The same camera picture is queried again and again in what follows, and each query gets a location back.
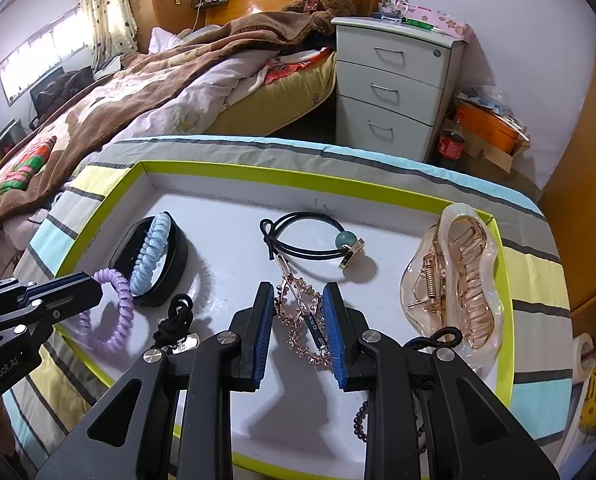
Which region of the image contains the black hair tie with bead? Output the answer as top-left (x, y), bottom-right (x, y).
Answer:
top-left (259, 211), bottom-right (366, 270)

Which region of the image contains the green cardboard box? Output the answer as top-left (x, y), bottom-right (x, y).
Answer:
top-left (58, 160), bottom-right (517, 480)

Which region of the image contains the clear hair claw clip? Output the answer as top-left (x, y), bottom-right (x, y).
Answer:
top-left (400, 202), bottom-right (509, 366)

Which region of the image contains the gold rhinestone hair clip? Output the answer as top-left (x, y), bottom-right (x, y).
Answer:
top-left (273, 255), bottom-right (336, 368)

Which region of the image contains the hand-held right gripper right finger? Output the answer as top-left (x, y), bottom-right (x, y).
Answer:
top-left (322, 281), bottom-right (561, 480)

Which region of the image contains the grey drawer nightstand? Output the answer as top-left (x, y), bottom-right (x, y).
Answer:
top-left (330, 16), bottom-right (466, 163)

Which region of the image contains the black hair tie silver tag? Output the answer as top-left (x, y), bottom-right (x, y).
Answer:
top-left (152, 292), bottom-right (201, 356)

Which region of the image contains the patterned curtain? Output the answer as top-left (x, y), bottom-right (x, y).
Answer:
top-left (75, 0), bottom-right (139, 68)

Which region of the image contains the pink floral box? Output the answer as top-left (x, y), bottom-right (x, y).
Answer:
top-left (405, 2), bottom-right (473, 41)

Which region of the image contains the white tape roll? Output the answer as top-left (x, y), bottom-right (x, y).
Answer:
top-left (572, 332), bottom-right (596, 386)

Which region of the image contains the purple spiral hair tie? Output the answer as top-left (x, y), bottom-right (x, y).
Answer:
top-left (75, 268), bottom-right (136, 356)

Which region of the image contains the orange box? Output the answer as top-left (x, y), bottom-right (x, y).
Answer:
top-left (452, 100), bottom-right (526, 158)

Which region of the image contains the blue spiral hair tie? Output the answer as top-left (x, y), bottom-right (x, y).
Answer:
top-left (129, 213), bottom-right (173, 297)

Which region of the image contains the black fitness band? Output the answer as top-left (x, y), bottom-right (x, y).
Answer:
top-left (108, 214), bottom-right (189, 308)

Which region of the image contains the window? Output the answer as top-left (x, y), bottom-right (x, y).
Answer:
top-left (0, 7), bottom-right (91, 106)

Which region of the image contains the cola bottle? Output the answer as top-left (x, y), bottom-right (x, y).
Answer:
top-left (437, 110), bottom-right (466, 171)

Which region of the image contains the brown blanket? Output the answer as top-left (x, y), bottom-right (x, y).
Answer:
top-left (0, 10), bottom-right (336, 281)

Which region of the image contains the red white cloth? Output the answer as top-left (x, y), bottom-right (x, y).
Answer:
top-left (250, 47), bottom-right (336, 96)

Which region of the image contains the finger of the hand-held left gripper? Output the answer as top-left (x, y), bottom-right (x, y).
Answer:
top-left (0, 272), bottom-right (95, 317)
top-left (0, 281), bottom-right (105, 361)

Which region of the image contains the olive yellow mattress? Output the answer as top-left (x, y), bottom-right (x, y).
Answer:
top-left (210, 50), bottom-right (337, 136)

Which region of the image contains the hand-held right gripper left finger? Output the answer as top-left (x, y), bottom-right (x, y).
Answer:
top-left (35, 281), bottom-right (277, 480)

